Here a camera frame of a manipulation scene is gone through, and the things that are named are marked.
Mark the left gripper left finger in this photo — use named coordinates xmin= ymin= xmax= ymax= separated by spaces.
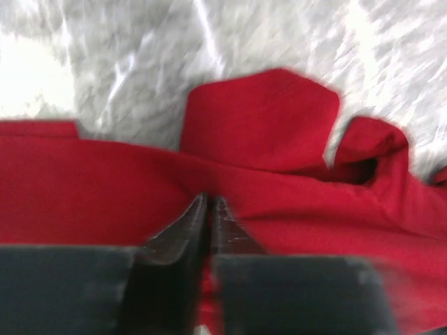
xmin=1 ymin=194 xmax=207 ymax=334

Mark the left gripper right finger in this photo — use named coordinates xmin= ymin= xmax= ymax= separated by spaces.
xmin=212 ymin=198 xmax=398 ymax=334

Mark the red t shirt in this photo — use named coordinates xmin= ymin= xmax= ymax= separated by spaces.
xmin=1 ymin=69 xmax=446 ymax=334

